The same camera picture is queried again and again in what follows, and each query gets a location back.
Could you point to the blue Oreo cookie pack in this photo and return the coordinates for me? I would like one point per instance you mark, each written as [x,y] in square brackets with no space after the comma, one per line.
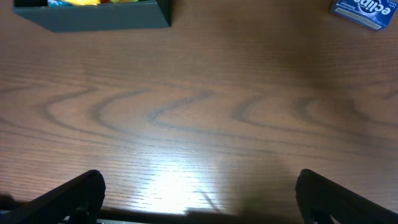
[57,3]

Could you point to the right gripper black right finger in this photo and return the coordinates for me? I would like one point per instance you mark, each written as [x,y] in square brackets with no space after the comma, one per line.
[321,200]

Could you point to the yellow snack bag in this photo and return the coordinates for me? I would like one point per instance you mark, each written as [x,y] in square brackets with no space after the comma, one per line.
[83,2]

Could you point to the dark green box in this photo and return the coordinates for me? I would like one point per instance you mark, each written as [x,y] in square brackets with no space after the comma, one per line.
[133,15]

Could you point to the blue Eclipse mint box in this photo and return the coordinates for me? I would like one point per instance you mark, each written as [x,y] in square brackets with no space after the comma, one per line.
[373,14]

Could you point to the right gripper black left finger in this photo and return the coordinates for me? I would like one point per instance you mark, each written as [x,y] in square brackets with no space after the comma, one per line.
[80,200]

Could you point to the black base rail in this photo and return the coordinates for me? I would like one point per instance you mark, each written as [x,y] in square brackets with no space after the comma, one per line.
[189,217]

